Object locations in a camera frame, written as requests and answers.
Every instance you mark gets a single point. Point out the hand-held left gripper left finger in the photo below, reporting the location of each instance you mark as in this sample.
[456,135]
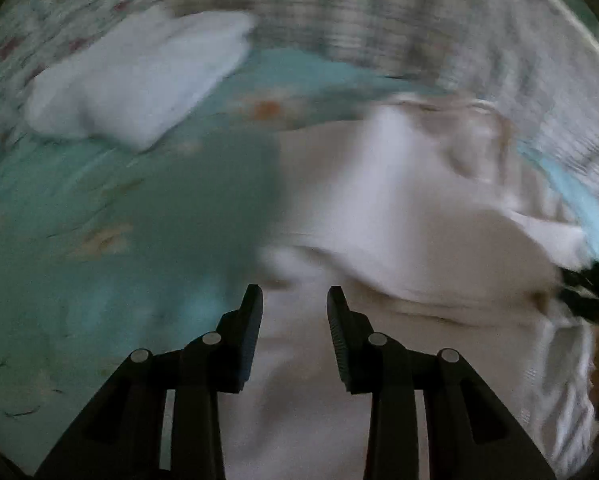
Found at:
[248,340]

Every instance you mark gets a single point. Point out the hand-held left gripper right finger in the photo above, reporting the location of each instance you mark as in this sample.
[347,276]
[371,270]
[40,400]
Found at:
[340,340]

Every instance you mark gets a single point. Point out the large white garment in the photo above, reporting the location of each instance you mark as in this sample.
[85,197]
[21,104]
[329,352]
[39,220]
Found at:
[379,240]

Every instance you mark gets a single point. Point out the teal floral bedsheet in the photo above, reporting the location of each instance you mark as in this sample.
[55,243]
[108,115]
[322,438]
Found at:
[119,220]

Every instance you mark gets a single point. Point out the small folded white cloth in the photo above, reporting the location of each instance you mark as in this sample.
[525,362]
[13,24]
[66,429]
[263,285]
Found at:
[129,80]

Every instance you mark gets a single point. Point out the plaid pillow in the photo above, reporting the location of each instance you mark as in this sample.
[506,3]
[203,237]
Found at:
[404,30]

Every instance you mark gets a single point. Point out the floral pillow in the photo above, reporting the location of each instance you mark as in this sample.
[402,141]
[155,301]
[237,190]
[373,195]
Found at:
[44,15]

